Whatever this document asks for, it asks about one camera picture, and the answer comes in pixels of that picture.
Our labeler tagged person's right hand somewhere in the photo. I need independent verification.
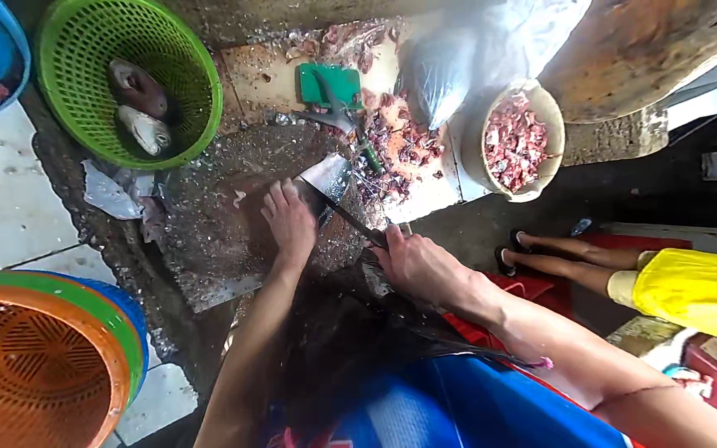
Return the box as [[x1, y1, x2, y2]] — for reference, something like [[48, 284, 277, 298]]
[[370, 224, 488, 314]]

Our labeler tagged person's left hand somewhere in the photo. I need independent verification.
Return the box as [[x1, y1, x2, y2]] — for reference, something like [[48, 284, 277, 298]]
[[261, 178, 319, 265]]

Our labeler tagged silver fish piece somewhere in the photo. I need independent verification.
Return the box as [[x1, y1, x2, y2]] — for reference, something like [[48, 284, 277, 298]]
[[296, 153, 353, 227]]

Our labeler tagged long dark-bladed knife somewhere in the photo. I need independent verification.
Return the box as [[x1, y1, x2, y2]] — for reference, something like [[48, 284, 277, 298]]
[[297, 175, 392, 250]]

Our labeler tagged person's left forearm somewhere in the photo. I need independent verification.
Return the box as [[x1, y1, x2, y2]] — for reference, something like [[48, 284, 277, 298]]
[[193, 254, 308, 448]]

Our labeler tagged person's right forearm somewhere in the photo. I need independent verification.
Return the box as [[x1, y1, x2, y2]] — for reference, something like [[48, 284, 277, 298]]
[[458, 271, 717, 448]]

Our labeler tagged large dark chopping board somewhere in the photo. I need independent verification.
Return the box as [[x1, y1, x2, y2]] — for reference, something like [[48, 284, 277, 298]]
[[154, 121, 368, 314]]

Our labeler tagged grey fish tail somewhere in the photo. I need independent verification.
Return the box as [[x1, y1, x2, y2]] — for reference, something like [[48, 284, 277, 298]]
[[293, 68, 357, 136]]

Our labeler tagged pile of fish scraps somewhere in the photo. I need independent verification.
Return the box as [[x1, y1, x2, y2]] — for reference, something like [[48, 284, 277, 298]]
[[351, 88, 446, 209]]

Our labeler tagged green rectangular sponge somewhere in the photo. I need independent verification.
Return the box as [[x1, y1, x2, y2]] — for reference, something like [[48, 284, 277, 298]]
[[296, 63, 362, 110]]

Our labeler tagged cream plastic bucket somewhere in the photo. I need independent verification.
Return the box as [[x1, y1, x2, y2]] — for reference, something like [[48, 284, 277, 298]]
[[461, 78, 566, 204]]

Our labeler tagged red plastic stool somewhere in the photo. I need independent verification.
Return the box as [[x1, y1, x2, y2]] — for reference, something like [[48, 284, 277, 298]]
[[443, 270, 574, 351]]

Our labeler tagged silver-white fish head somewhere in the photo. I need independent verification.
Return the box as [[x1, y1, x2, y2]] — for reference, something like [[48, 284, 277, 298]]
[[116, 104, 171, 157]]

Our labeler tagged pile of chopped fish meat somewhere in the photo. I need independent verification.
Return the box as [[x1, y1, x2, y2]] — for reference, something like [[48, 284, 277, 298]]
[[484, 91, 549, 193]]

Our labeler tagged crumpled white plastic scrap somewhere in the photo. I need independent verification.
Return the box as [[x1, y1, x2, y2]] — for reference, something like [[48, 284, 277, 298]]
[[81, 158, 155, 221]]

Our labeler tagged dark blue plastic basket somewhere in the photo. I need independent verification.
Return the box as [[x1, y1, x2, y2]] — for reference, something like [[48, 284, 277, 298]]
[[13, 269, 149, 408]]

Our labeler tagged dark fish head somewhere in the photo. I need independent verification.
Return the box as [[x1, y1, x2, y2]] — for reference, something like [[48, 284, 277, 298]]
[[108, 58, 169, 120]]

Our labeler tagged clear plastic bag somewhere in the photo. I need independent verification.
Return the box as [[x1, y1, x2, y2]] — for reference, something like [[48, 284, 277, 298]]
[[399, 17, 487, 131]]

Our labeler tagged light green basket rim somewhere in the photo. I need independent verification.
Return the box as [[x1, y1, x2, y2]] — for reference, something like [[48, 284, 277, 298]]
[[0, 270, 141, 408]]

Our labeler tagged green plastic basket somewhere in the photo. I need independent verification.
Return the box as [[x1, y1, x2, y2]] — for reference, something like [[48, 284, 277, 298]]
[[36, 0, 224, 171]]

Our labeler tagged orange plastic basket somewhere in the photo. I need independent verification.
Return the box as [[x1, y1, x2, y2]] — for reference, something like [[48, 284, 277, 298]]
[[0, 283, 129, 448]]

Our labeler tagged large round wooden block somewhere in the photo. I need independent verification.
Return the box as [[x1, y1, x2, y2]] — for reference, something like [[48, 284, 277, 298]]
[[536, 0, 717, 124]]

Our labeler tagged green-handled knife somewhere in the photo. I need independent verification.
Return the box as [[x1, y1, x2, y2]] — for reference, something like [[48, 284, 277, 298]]
[[352, 112, 384, 174]]

